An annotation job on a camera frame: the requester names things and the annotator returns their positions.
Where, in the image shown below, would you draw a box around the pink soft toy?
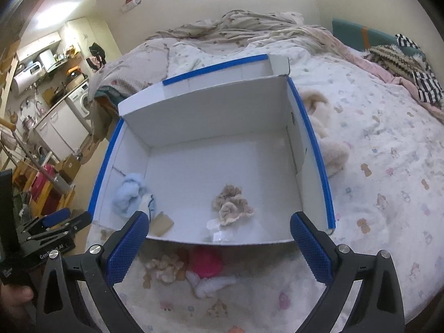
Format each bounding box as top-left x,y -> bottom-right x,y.
190,246 -> 223,278

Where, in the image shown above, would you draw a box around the person's left hand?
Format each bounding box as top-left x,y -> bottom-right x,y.
1,283 -> 34,332

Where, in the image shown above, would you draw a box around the light blue fluffy plush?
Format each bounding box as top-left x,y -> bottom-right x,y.
111,173 -> 156,220

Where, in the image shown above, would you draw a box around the small cardboard box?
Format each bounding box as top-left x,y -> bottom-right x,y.
55,155 -> 80,183

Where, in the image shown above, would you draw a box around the tan cardboard piece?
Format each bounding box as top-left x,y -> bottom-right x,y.
148,211 -> 174,238

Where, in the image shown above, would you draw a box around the white kitchen cabinet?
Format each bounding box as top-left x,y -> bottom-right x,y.
34,100 -> 89,160

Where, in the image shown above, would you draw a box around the white patterned bed quilt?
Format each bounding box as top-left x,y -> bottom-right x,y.
117,38 -> 443,332

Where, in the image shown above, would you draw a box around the white washing machine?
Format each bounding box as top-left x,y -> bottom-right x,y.
66,80 -> 93,133

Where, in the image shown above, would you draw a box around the white fluffy cloth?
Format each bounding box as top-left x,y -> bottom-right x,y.
186,271 -> 237,299

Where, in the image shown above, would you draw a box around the clear plastic wrapper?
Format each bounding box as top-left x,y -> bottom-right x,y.
206,219 -> 242,244

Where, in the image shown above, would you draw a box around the white water heater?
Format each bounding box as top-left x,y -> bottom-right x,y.
11,62 -> 44,95

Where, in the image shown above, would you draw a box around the blue white cardboard box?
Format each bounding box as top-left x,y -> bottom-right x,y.
89,54 -> 336,245

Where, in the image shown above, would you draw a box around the beige plush toy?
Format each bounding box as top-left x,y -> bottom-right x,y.
298,88 -> 350,177

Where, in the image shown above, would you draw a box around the dark hanging clothes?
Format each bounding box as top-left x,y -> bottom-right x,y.
87,42 -> 106,71

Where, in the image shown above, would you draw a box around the beige crumpled blanket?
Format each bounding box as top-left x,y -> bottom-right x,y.
88,10 -> 350,105

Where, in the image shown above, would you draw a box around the striped knit cloth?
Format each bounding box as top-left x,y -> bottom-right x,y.
364,34 -> 443,108

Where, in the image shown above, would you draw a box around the teal headboard cushion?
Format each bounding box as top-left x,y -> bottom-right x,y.
332,18 -> 425,57

